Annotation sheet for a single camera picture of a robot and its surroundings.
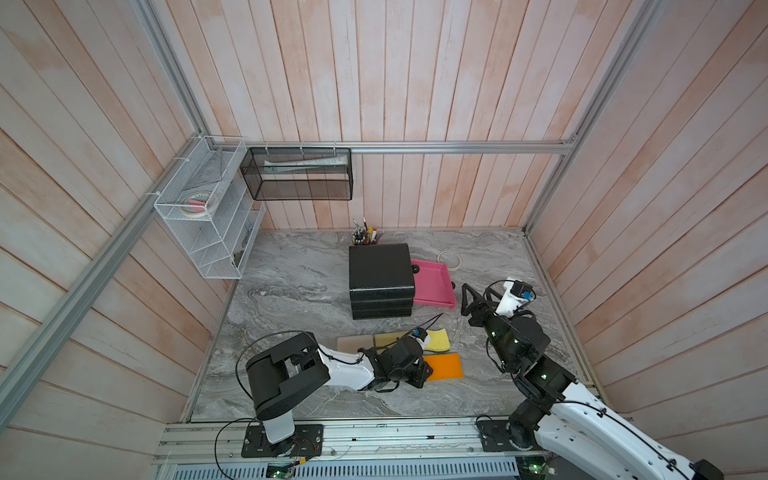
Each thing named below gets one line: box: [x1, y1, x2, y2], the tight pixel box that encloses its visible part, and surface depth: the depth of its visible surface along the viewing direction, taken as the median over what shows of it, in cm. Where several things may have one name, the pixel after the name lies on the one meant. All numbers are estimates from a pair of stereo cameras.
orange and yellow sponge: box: [423, 353, 465, 382], surface depth 87 cm
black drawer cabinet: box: [349, 243, 415, 320], surface depth 87 cm
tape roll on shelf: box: [180, 192, 209, 218], surface depth 75 cm
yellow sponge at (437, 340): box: [424, 328, 451, 352], surface depth 90 cm
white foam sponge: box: [336, 334, 374, 354], surface depth 90 cm
